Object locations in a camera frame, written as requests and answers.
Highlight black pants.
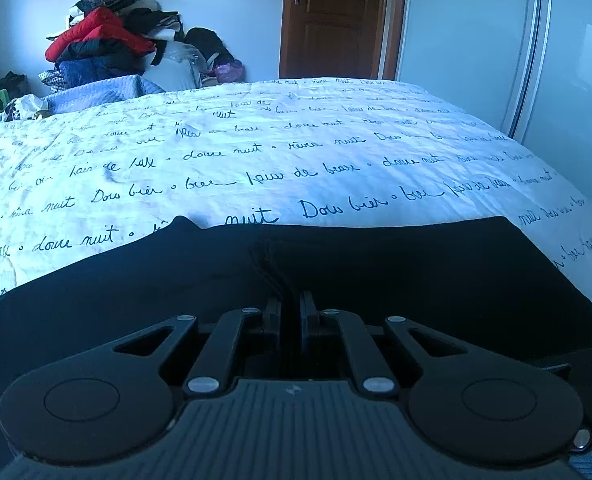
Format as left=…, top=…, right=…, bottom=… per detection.
left=0, top=217, right=592, bottom=469

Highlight white bedsheet with blue script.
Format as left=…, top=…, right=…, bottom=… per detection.
left=0, top=78, right=592, bottom=302

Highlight light blue quilted mattress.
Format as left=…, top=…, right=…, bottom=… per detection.
left=0, top=75, right=163, bottom=124

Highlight white wardrobe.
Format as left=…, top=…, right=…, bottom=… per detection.
left=397, top=0, right=592, bottom=199

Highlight pile of clothes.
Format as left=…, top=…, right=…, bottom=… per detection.
left=38, top=0, right=245, bottom=92

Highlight brown wooden door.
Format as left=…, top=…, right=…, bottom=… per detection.
left=279, top=0, right=407, bottom=79

